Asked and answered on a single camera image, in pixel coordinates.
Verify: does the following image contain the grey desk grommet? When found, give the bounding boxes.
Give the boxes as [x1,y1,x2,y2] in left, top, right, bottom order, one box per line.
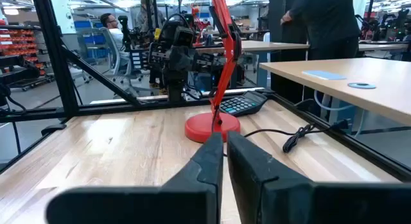
[347,82,377,90]

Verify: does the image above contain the light wood desk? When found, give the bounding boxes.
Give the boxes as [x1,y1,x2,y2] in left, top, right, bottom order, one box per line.
[259,56,411,127]

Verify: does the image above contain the light blue flat card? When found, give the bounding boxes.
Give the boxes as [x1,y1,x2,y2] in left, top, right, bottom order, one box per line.
[301,69,347,81]

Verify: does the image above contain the black aluminium table frame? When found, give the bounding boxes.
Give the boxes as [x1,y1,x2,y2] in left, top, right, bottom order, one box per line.
[0,0,411,183]

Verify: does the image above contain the orange parts bin rack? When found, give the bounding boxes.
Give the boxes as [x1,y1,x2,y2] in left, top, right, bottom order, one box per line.
[0,24,48,77]

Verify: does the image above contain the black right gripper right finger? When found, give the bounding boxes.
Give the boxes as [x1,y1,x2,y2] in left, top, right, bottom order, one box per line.
[226,131,411,224]

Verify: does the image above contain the black lamp power cable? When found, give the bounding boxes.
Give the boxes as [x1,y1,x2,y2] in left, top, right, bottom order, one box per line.
[242,118,353,153]

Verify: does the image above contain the white cable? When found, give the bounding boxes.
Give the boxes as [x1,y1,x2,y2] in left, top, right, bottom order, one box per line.
[313,90,354,112]

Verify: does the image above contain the person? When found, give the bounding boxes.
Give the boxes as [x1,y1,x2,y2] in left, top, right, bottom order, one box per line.
[100,12,131,63]
[136,0,164,33]
[280,0,362,61]

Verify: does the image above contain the grey office chair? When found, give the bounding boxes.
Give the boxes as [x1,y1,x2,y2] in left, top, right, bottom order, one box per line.
[99,27,145,87]

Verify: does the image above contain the black calculator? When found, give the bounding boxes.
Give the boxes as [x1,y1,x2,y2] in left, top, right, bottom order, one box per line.
[219,90,268,117]

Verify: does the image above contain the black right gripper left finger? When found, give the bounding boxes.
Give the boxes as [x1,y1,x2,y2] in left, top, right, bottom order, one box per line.
[46,132,225,224]

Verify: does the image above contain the red desk lamp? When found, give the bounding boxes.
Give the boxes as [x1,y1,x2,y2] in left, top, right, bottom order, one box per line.
[184,0,242,144]

